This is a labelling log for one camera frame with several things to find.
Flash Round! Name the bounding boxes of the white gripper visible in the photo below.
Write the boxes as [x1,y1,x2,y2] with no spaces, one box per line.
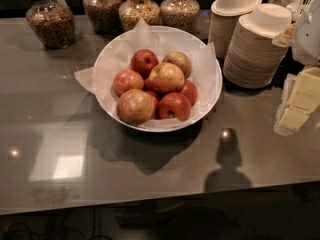
[272,0,320,136]

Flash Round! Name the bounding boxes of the white bowl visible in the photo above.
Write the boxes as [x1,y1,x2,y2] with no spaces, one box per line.
[93,25,224,133]

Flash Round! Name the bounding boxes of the red right apple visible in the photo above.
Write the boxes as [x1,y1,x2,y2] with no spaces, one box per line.
[180,79,198,105]

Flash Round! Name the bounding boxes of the yellow-green back right apple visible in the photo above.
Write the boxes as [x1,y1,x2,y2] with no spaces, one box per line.
[163,51,192,78]

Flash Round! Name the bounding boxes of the dark red front apple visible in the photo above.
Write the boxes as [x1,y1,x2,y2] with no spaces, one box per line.
[157,92,191,121]

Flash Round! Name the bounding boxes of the dark red apple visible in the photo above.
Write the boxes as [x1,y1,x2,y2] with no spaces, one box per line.
[131,49,159,79]
[157,92,191,121]

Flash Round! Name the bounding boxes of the small red hidden apple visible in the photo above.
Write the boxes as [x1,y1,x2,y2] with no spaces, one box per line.
[143,78,159,119]

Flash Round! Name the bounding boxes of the dark red back apple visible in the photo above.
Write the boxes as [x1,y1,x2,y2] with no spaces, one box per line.
[131,49,159,79]

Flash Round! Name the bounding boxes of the large yellow-red front apple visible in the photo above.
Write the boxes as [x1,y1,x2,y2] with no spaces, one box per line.
[116,89,155,125]

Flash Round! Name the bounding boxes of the red-yellow left apple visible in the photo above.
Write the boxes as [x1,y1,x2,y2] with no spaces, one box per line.
[113,69,144,97]

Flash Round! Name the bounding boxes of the front stack paper bowls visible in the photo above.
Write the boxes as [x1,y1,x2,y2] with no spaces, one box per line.
[223,3,291,89]

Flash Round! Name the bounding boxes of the stack paper bowls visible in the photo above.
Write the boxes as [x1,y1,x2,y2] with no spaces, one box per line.
[223,3,291,89]
[208,0,262,59]

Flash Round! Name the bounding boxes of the back stack paper bowls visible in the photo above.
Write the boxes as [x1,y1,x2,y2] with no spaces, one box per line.
[208,0,262,59]

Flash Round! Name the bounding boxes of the glass cereal jar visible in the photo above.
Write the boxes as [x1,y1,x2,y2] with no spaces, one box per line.
[160,0,200,33]
[83,0,122,33]
[26,0,75,49]
[118,0,160,31]

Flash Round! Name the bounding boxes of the white paper liner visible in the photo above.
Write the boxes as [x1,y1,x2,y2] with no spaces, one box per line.
[73,18,220,130]

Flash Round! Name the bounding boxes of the leftmost glass cereal jar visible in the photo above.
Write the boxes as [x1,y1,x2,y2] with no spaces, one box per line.
[26,0,75,49]

